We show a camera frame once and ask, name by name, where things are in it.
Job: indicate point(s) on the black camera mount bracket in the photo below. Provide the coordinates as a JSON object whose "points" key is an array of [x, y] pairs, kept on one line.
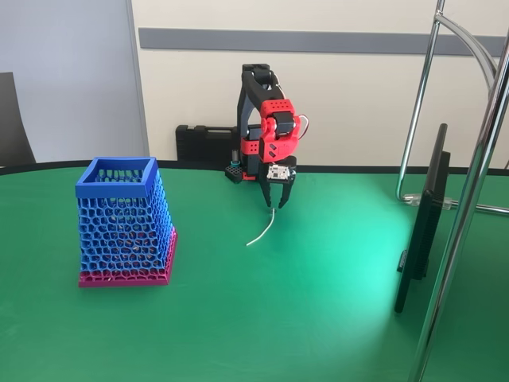
{"points": [[280, 173]]}

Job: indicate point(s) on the black clamp with cyan collar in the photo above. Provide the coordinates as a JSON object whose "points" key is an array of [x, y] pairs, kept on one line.
{"points": [[235, 162]]}

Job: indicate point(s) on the blue and pink mesh basket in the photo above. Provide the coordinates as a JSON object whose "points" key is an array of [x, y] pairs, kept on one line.
{"points": [[119, 223]]}

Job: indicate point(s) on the clear plastic foot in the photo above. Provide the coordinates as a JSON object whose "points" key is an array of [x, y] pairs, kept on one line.
{"points": [[412, 199]]}

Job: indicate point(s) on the black flat monitor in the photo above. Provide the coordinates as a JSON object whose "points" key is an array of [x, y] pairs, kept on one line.
{"points": [[427, 223]]}

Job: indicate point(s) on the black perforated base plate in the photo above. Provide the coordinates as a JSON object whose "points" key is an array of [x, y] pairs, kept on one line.
{"points": [[234, 174]]}

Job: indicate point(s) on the chrome tube frame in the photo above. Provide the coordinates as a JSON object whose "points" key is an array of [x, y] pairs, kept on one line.
{"points": [[421, 79]]}

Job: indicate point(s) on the black chair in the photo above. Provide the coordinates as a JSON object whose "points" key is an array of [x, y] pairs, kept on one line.
{"points": [[14, 127]]}

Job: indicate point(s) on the grey wall rail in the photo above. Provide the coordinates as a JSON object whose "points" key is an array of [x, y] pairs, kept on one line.
{"points": [[199, 40]]}

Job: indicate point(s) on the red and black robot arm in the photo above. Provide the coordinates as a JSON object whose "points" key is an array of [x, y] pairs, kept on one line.
{"points": [[254, 89]]}

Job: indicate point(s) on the black plastic tool case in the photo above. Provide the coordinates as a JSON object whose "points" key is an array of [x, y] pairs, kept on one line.
{"points": [[199, 143]]}

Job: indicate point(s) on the thick chrome pole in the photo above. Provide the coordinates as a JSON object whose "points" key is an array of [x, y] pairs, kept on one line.
{"points": [[465, 223]]}

